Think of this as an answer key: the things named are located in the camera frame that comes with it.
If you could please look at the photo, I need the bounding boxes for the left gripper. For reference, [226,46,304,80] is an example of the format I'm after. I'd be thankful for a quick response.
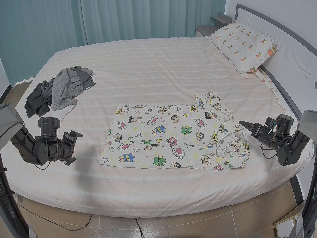
[58,130,84,167]

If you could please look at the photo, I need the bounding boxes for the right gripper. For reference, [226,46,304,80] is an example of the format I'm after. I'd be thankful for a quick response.
[251,122,273,143]

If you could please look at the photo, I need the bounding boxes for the white printed pyjama top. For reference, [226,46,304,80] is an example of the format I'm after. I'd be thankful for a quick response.
[99,91,251,171]

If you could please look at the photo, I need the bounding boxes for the pile of clothes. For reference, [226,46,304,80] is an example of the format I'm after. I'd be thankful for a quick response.
[24,67,96,119]

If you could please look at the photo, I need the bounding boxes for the bed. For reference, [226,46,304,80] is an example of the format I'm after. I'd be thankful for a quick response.
[0,3,317,218]

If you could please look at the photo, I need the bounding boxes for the white printed pillow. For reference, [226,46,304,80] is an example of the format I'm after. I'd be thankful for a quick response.
[207,21,279,79]

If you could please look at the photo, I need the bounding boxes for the grey wooden bedside table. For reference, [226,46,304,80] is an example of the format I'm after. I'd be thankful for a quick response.
[195,12,233,38]

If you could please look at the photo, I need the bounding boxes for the blue-green curtain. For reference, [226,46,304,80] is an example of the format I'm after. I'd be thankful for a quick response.
[0,0,227,89]

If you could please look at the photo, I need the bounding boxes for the black cable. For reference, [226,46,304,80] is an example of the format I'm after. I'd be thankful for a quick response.
[135,217,149,238]
[260,143,279,159]
[18,204,93,230]
[32,158,50,168]

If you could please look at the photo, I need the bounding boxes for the pale wooden frame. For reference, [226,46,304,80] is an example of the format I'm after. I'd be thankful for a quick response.
[275,202,305,238]

